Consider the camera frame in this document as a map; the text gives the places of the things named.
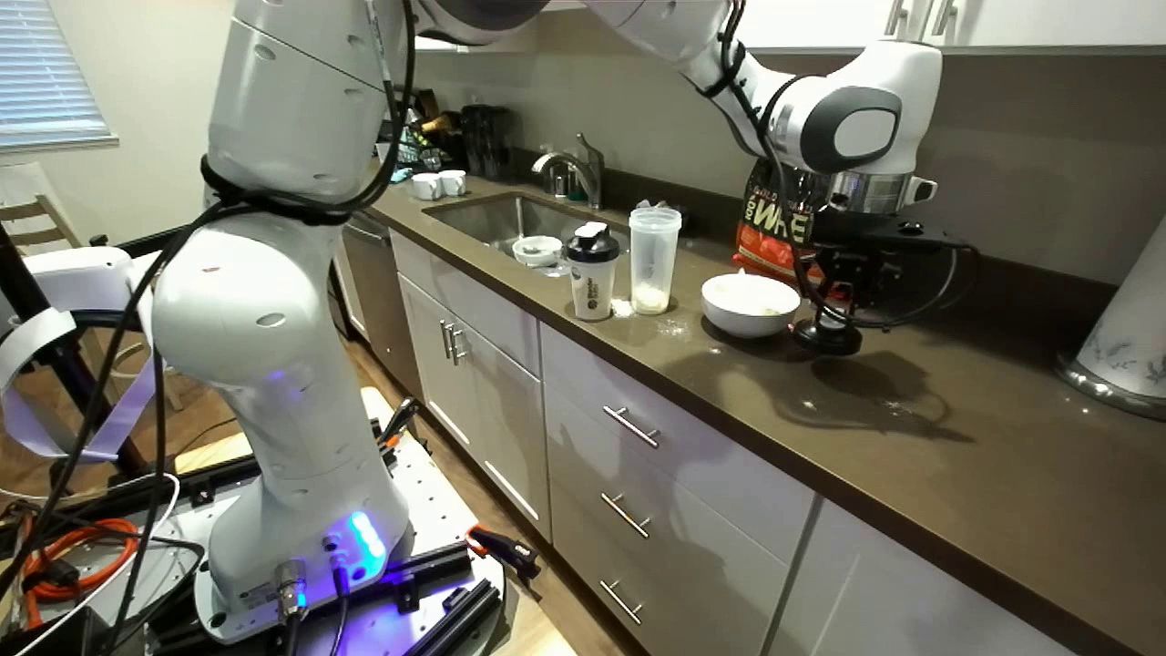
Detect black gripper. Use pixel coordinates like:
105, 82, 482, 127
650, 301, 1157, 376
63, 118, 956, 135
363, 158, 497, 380
805, 210, 961, 330

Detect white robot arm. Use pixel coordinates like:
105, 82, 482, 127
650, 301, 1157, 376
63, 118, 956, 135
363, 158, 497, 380
149, 0, 944, 645

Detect clear right shaker bottle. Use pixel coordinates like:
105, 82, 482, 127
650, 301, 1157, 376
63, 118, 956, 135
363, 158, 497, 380
631, 200, 680, 312

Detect left shaker bottle black lid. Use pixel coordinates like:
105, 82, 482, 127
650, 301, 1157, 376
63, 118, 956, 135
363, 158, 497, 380
565, 221, 618, 319

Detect black whey protein bag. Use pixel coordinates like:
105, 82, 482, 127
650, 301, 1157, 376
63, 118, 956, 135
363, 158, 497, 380
732, 160, 848, 299

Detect white ceramic bowl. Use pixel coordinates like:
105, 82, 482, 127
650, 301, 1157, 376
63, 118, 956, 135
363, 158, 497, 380
700, 268, 800, 339

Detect white upper cabinets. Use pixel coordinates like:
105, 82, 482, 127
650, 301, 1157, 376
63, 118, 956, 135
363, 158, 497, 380
738, 0, 1166, 54

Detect chrome sink faucet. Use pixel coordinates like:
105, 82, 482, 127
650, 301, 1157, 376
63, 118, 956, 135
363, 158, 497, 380
531, 139, 605, 210

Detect white drawer cabinet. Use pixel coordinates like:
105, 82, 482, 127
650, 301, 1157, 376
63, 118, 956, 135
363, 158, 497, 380
537, 328, 813, 656

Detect white bowl in sink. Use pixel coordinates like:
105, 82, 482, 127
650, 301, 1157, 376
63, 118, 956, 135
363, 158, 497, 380
511, 234, 559, 267

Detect white lower right cabinet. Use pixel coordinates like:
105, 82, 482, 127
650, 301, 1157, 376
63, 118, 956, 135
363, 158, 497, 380
768, 501, 1072, 656

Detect steel kitchen sink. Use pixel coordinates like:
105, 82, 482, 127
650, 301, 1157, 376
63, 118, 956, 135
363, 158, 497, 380
434, 194, 591, 277

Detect white door cabinet under sink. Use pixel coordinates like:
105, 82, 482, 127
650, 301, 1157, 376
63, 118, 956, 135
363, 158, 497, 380
393, 234, 551, 532

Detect black coffee maker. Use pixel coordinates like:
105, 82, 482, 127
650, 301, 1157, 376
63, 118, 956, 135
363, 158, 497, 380
461, 104, 512, 179

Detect white cup on counter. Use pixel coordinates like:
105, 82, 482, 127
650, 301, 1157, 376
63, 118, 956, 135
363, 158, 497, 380
411, 170, 443, 200

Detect black orange clamp tool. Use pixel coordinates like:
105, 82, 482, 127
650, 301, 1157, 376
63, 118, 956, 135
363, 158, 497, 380
468, 526, 537, 580

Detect stainless dishwasher front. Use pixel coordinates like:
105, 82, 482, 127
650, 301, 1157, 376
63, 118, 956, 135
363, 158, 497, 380
338, 210, 422, 392

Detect white chair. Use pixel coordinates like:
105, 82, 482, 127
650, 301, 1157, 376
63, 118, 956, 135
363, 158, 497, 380
0, 244, 171, 465

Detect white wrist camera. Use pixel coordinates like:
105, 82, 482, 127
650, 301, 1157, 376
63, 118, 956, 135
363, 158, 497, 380
863, 175, 936, 210

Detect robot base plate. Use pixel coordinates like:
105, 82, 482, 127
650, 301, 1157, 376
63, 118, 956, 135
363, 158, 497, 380
67, 384, 578, 656

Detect orange cable on floor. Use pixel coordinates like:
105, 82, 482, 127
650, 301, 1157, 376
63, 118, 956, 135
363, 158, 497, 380
19, 515, 145, 606

